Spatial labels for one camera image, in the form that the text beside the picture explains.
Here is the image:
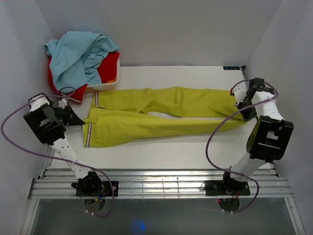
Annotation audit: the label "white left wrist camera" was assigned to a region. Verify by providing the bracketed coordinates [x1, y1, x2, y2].
[58, 98, 68, 109]

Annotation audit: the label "light blue garment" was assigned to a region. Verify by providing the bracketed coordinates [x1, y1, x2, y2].
[45, 31, 119, 93]

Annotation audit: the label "yellow-green trousers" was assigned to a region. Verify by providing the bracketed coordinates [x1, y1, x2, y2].
[83, 87, 237, 148]

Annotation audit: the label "aluminium table frame rails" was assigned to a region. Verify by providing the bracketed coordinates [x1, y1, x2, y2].
[20, 65, 306, 235]

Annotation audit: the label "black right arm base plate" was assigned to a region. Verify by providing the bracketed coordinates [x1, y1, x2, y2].
[200, 180, 250, 196]

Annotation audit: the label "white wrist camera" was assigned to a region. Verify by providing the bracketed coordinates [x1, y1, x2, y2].
[58, 98, 68, 109]
[230, 88, 247, 106]

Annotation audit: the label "white plastic laundry basket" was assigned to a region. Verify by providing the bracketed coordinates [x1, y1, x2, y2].
[84, 59, 121, 94]

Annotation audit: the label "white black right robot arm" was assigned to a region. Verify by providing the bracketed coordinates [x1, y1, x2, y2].
[221, 78, 294, 195]

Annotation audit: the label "blue logo sticker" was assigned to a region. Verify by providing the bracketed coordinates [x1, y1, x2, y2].
[223, 66, 241, 70]

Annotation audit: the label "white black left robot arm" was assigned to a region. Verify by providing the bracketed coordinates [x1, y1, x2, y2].
[23, 93, 104, 196]

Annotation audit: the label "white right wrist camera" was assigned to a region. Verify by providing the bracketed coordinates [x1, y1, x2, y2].
[230, 88, 247, 106]

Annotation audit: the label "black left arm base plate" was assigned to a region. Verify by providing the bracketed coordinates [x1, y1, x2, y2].
[74, 181, 119, 197]

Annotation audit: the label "white wire grid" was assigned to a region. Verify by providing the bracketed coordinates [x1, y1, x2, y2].
[120, 178, 205, 199]

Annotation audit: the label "red garment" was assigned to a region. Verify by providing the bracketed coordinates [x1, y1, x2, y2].
[46, 51, 120, 104]

